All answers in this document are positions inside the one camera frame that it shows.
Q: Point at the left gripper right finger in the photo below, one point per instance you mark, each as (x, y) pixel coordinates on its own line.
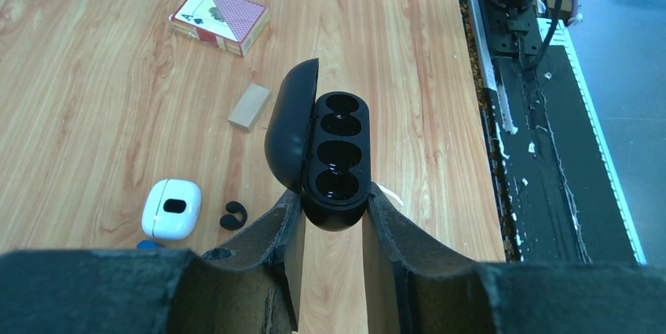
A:
(415, 284)

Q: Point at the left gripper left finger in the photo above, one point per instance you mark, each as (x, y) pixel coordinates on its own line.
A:
(248, 284)

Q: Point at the black ear hook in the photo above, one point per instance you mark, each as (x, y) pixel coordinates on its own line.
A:
(235, 216)

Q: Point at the black oval case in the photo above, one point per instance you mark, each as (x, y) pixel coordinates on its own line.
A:
(320, 148)

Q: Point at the blue toy brick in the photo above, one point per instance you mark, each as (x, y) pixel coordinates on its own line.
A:
(148, 244)

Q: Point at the small wooden block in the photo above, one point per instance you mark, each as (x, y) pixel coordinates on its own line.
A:
(249, 107)

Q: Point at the pink card box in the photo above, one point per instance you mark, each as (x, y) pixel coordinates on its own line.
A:
(231, 25)

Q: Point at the white slotted cable duct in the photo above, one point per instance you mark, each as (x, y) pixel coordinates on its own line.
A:
(602, 222)

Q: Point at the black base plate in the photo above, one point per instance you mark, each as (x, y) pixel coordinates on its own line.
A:
(508, 46)

